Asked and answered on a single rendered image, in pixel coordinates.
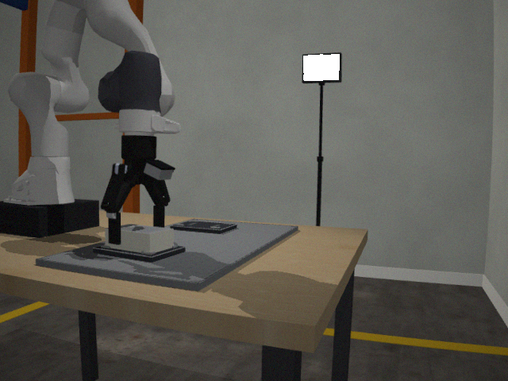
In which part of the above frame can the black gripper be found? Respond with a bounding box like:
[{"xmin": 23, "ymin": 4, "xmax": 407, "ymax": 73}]
[{"xmin": 101, "ymin": 135, "xmax": 170, "ymax": 244}]

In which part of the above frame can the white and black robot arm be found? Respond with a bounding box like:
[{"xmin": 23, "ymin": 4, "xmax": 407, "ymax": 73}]
[{"xmin": 3, "ymin": 0, "xmax": 181, "ymax": 206}]

